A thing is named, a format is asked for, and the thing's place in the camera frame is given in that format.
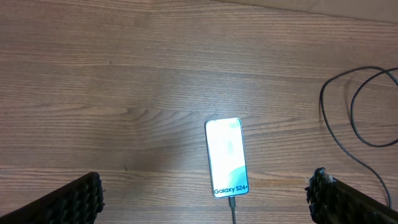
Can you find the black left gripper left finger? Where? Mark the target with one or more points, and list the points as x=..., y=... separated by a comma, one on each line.
x=79, y=201

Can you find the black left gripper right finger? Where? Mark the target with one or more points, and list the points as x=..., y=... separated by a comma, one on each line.
x=331, y=201

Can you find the blue Galaxy smartphone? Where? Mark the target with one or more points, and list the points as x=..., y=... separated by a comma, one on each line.
x=225, y=143

